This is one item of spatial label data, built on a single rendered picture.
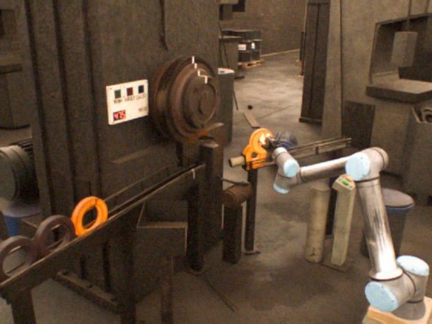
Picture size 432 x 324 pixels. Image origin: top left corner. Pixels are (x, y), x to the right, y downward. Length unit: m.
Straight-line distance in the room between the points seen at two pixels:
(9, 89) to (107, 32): 4.28
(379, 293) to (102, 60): 1.64
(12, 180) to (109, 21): 1.48
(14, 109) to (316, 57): 4.23
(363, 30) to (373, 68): 0.39
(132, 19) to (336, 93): 3.09
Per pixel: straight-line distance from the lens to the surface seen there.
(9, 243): 1.76
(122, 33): 2.11
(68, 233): 1.92
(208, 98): 2.27
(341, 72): 4.80
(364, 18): 4.67
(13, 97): 6.29
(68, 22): 2.18
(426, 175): 4.01
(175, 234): 1.82
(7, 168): 3.13
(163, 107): 2.15
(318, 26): 6.35
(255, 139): 2.58
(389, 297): 2.12
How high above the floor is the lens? 1.58
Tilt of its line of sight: 20 degrees down
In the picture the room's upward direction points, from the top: 1 degrees clockwise
